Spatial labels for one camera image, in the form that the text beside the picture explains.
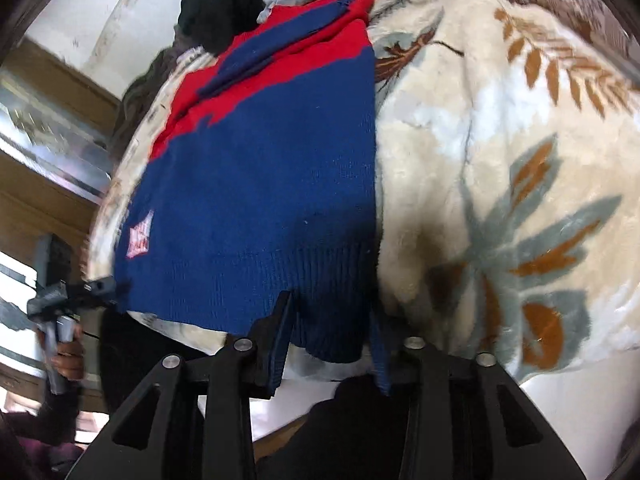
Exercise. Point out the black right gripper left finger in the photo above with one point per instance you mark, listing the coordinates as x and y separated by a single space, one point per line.
191 419

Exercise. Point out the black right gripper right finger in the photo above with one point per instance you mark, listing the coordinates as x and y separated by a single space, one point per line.
462 418

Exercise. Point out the red and blue knit sweater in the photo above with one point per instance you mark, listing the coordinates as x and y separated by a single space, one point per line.
262 181

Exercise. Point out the left forearm dark sleeve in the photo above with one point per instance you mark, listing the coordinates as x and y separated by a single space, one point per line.
48 437

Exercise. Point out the person's left hand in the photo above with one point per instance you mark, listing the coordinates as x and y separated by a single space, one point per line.
69 357

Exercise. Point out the dark olive fleece blanket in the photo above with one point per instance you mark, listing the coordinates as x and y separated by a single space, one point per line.
139 96

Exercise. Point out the cream leaf-print fleece blanket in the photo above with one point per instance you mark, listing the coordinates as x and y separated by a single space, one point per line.
506 188

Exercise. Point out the black garment pile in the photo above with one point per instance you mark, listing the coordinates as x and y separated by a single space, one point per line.
213 24

